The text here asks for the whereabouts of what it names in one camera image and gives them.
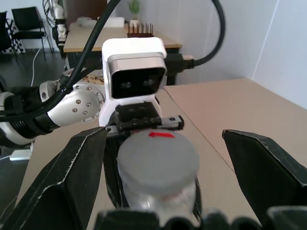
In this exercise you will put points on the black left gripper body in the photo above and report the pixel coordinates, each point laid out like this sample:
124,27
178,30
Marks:
139,115

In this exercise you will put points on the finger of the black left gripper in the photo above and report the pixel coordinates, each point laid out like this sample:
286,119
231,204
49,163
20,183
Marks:
197,196
112,172

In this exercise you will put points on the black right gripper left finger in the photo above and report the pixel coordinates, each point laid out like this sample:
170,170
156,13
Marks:
60,182

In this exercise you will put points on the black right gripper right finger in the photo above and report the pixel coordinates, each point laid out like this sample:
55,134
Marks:
271,177

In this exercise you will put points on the clear plastic jar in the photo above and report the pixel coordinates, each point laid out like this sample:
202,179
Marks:
160,200

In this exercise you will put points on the grey jar lid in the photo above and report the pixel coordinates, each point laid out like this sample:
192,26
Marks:
158,160

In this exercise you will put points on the wooden peg rack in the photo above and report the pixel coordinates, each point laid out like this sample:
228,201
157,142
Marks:
140,30

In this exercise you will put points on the wooden background table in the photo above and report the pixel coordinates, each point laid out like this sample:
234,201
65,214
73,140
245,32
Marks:
79,38

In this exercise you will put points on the green plant in white pot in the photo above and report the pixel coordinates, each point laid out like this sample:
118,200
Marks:
134,10

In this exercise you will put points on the white lumpy object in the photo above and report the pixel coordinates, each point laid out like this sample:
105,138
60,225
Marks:
85,21

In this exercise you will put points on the checkerboard calibration board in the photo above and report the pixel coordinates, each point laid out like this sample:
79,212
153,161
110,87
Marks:
18,46

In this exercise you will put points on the black chair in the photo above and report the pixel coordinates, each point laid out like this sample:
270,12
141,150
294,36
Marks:
28,26
4,33

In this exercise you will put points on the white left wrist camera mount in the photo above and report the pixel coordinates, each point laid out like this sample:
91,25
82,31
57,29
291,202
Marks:
133,64

